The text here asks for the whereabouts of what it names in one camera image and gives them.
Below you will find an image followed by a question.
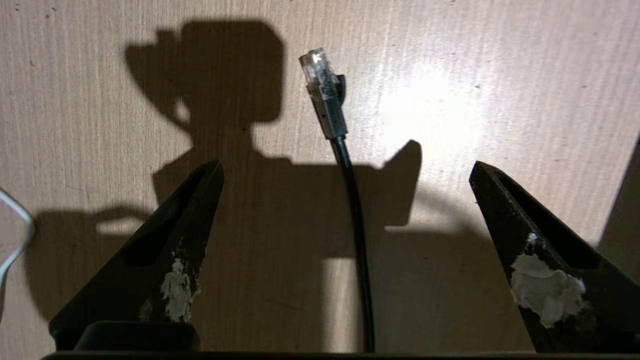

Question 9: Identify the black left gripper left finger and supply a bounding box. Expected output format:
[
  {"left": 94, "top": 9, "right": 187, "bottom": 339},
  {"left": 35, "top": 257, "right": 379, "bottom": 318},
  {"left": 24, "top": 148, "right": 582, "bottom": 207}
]
[{"left": 48, "top": 159, "right": 225, "bottom": 352}]

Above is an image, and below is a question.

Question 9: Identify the black ethernet cable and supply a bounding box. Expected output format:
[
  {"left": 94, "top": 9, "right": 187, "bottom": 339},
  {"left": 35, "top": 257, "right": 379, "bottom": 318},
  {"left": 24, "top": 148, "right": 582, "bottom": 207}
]
[{"left": 298, "top": 47, "right": 376, "bottom": 353}]

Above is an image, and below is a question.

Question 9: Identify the thin white power cable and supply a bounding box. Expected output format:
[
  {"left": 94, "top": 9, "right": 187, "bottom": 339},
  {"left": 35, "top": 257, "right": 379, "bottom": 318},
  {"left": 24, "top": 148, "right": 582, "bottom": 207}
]
[{"left": 0, "top": 189, "right": 35, "bottom": 301}]

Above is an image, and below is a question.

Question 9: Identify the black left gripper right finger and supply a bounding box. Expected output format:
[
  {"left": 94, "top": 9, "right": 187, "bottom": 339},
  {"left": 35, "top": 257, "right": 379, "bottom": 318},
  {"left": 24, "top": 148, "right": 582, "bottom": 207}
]
[{"left": 468, "top": 160, "right": 640, "bottom": 353}]

